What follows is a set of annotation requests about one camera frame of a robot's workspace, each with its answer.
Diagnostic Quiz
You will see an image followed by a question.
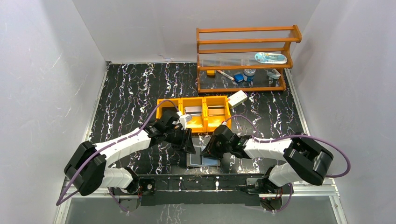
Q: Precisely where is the orange wooden shelf rack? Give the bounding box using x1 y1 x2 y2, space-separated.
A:
196 25 302 93

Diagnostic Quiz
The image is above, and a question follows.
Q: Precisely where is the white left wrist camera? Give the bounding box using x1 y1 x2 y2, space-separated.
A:
179 114 192 129

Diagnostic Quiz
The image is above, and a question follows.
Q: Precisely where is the brown card in tray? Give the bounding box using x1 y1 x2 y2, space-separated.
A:
207 106 225 116

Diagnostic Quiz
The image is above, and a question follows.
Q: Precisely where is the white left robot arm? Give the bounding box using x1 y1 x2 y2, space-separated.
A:
64 111 196 196

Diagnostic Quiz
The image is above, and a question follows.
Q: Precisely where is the small blue box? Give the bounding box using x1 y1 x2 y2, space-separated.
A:
233 73 244 83

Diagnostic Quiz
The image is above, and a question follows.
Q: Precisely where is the green and white box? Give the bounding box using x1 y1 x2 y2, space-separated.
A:
227 90 248 109

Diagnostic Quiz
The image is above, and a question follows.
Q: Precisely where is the teal blister pack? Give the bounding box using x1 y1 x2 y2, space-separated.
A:
254 52 288 64

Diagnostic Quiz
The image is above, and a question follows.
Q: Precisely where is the yellow three-compartment organizer tray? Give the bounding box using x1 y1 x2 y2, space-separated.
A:
156 96 232 133

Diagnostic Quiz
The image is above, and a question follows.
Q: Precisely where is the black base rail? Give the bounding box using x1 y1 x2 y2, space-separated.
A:
110 174 295 207

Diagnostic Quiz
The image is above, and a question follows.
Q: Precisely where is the white marker pen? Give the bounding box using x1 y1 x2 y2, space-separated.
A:
216 70 235 81

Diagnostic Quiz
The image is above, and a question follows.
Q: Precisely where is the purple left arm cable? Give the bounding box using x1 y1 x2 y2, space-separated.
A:
56 99 181 214

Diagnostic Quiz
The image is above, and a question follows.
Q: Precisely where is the white jar blue label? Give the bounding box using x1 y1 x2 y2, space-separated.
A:
243 69 256 82

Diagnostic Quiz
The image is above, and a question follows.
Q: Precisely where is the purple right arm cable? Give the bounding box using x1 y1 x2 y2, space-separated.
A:
222 115 352 214

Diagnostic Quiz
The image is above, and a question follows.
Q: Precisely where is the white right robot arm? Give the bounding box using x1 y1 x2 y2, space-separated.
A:
201 125 334 188

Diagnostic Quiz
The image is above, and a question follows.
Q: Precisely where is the small yellow block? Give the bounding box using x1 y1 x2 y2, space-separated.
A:
206 70 216 77

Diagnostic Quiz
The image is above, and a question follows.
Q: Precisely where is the silver card in tray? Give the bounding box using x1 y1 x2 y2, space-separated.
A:
184 106 202 116

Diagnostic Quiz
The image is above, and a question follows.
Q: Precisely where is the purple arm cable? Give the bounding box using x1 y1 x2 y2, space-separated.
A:
56 99 181 214
222 115 352 214

